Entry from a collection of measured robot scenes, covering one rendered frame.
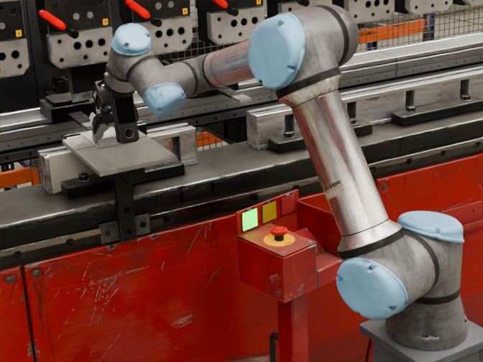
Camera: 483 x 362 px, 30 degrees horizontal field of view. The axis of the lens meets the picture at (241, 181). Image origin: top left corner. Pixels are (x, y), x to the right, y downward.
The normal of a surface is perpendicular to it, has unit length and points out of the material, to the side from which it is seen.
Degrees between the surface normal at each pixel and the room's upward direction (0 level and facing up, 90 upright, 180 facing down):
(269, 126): 90
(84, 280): 90
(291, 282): 90
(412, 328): 72
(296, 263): 90
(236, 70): 109
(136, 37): 41
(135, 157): 0
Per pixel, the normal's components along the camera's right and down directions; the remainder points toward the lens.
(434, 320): -0.01, 0.06
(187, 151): 0.47, 0.30
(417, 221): 0.05, -0.96
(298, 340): 0.66, 0.25
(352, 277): -0.63, 0.40
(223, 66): -0.71, 0.21
